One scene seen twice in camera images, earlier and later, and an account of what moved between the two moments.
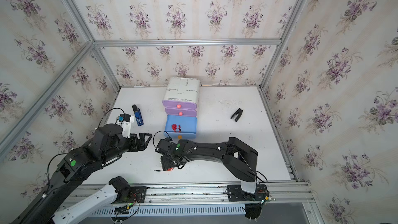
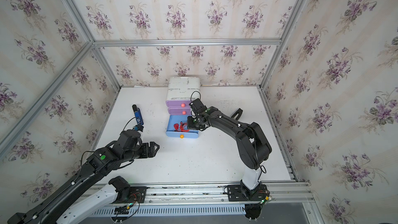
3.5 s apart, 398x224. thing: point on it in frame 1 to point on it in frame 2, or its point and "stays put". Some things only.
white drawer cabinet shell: (182, 88) stays put
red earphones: (168, 169) to (181, 127)
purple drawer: (181, 112) stays put
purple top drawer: (179, 104) stays put
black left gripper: (143, 145) to (146, 154)
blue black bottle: (138, 115) stays put
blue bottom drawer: (188, 126) stays put
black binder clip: (239, 112) stays put
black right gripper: (164, 164) to (189, 125)
